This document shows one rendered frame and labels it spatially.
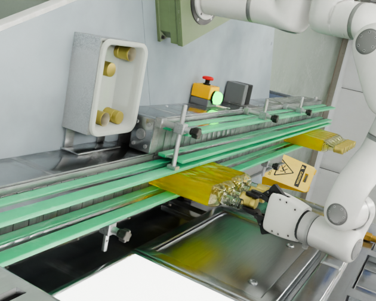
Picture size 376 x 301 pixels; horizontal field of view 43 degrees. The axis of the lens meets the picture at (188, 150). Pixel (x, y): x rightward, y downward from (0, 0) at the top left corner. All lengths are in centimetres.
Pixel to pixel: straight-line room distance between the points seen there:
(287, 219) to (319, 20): 47
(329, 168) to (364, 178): 624
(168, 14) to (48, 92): 43
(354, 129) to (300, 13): 593
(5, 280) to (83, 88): 84
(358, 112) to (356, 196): 610
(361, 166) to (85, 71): 63
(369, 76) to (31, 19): 68
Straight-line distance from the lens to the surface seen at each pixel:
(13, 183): 92
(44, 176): 97
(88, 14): 115
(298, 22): 125
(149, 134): 123
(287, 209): 116
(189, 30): 137
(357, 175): 103
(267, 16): 127
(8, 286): 30
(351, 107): 712
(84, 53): 110
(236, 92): 185
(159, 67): 143
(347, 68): 713
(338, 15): 116
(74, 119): 113
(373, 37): 103
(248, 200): 123
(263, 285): 112
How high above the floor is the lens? 151
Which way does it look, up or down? 26 degrees down
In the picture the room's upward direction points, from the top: 108 degrees clockwise
